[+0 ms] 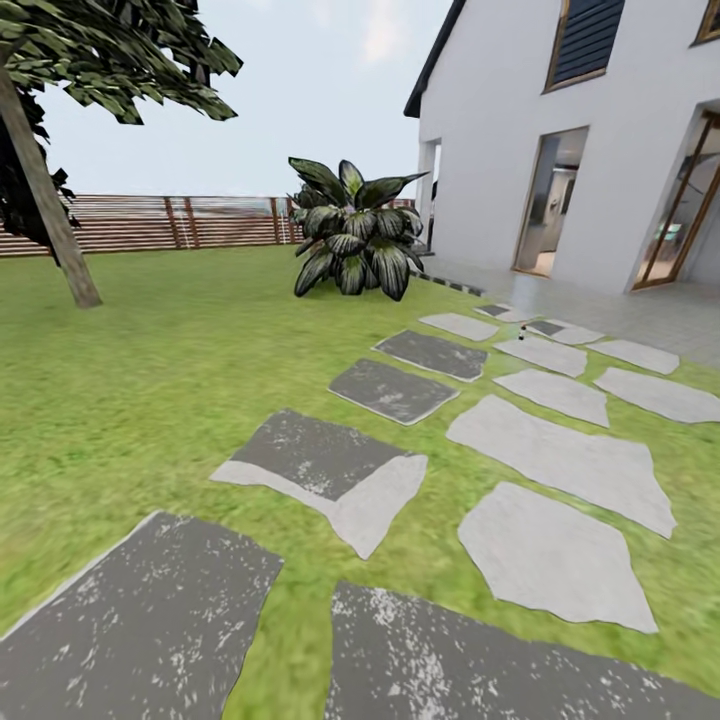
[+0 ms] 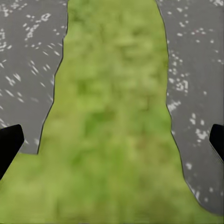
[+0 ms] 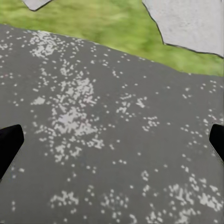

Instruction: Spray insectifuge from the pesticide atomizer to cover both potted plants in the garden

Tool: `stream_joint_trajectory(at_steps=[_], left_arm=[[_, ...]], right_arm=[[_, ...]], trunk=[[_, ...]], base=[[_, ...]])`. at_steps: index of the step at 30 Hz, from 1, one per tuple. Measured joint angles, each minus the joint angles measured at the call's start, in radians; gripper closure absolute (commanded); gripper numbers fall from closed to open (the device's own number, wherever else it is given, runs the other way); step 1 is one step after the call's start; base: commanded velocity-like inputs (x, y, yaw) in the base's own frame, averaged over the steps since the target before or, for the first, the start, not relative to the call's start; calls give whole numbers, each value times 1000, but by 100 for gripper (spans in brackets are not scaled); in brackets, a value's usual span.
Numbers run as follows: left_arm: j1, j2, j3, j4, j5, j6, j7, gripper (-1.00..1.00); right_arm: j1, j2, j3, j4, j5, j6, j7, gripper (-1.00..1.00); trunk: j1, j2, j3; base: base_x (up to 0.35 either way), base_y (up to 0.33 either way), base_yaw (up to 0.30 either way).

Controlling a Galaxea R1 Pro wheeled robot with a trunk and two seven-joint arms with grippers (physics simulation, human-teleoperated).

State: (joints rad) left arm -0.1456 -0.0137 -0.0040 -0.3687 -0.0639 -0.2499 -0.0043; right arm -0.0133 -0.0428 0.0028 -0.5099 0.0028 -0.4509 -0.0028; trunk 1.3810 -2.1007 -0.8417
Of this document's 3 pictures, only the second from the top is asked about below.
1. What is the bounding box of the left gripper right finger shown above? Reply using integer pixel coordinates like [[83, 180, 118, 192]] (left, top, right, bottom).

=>
[[209, 124, 224, 161]]

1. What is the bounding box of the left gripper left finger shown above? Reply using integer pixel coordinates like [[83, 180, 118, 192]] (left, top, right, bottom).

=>
[[0, 124, 24, 180]]

